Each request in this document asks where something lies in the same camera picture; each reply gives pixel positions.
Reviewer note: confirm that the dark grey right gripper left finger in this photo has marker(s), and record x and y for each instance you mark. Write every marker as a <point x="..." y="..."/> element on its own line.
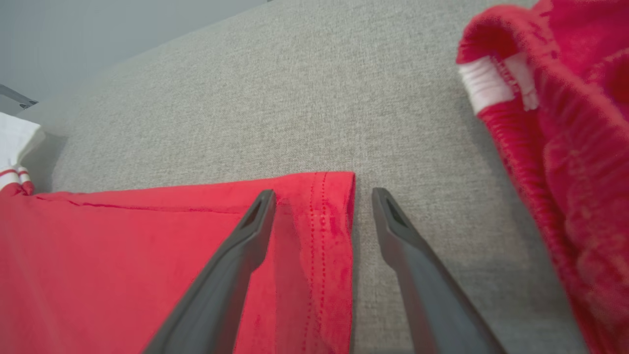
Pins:
<point x="221" y="285"/>

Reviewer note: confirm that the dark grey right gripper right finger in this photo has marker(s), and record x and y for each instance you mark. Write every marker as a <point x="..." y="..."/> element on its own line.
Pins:
<point x="427" y="295"/>

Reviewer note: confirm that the red jersey with white sleeves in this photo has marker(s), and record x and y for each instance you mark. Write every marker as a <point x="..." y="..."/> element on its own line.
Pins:
<point x="123" y="270"/>

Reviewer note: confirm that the red shorts with white stripe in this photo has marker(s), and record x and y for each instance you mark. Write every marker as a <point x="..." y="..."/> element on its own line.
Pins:
<point x="580" y="147"/>

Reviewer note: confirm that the grey fabric sofa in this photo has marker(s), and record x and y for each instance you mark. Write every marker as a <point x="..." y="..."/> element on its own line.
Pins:
<point x="344" y="98"/>

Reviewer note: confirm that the grey partition foot bracket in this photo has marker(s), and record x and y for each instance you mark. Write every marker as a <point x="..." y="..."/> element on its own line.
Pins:
<point x="17" y="97"/>

